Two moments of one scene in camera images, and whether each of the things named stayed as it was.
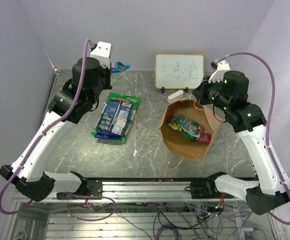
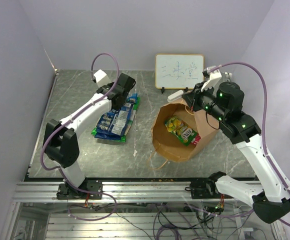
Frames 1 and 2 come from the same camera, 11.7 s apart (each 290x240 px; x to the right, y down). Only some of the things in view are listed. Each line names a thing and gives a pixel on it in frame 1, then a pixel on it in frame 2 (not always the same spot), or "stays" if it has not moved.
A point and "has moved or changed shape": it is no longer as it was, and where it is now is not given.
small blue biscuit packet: [118, 66] → [133, 98]
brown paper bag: [179, 145] has moved or changed shape
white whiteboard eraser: [175, 96] stays
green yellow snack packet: [186, 134] has moved or changed shape
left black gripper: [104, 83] → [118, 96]
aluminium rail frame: [140, 209] stays
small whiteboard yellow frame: [179, 71] stays
